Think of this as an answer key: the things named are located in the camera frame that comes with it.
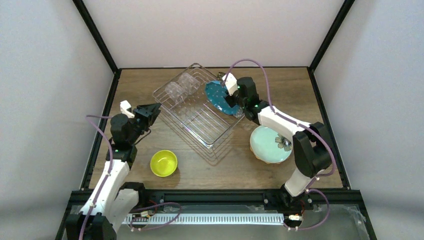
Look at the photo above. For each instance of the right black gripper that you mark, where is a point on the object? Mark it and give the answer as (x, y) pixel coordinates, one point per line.
(233, 99)

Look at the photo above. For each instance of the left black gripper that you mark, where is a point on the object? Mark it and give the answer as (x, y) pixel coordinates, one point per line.
(143, 115)

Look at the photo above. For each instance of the clear plastic glass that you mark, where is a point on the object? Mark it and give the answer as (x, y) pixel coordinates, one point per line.
(189, 83)
(176, 92)

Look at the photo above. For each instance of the metal wire dish rack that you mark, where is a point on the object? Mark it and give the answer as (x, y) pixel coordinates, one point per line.
(197, 115)

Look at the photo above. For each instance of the light blue floral plate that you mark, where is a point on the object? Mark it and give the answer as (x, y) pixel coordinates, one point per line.
(269, 145)

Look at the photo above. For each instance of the black floral square plate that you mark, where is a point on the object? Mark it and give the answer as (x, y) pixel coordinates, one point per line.
(220, 76)

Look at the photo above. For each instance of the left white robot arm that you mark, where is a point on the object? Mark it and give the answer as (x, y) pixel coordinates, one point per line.
(112, 199)

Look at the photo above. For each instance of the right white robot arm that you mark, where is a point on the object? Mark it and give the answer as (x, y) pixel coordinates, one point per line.
(312, 153)

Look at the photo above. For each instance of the yellow-green small bowl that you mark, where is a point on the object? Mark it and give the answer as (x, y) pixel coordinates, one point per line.
(163, 163)

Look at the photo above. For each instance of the orange plate under blue plate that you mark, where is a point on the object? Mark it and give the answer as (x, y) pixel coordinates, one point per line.
(269, 163)

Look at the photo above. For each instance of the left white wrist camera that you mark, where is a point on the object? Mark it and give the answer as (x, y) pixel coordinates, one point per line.
(126, 109)

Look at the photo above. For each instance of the left black frame post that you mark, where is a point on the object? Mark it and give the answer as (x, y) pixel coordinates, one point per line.
(90, 24)

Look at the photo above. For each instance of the black frame post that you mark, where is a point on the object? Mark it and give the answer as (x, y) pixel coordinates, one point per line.
(331, 33)
(90, 24)

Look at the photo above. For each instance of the white slotted cable duct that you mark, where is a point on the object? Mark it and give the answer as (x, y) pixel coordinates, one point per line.
(209, 219)

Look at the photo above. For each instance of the right black frame post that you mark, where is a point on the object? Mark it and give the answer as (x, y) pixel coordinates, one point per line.
(331, 33)

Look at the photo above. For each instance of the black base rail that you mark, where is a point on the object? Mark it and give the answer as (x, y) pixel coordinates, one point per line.
(271, 199)

